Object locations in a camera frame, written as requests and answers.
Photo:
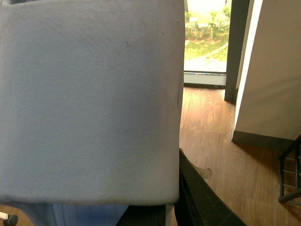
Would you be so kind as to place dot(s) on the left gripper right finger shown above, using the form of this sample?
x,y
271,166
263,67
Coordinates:
x,y
198,204

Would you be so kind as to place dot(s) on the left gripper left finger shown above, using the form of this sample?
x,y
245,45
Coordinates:
x,y
143,216

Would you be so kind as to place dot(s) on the light blue slipper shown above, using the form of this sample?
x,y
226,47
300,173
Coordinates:
x,y
90,107

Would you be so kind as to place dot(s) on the black metal shoe rack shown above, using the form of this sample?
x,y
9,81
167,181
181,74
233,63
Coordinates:
x,y
290,174

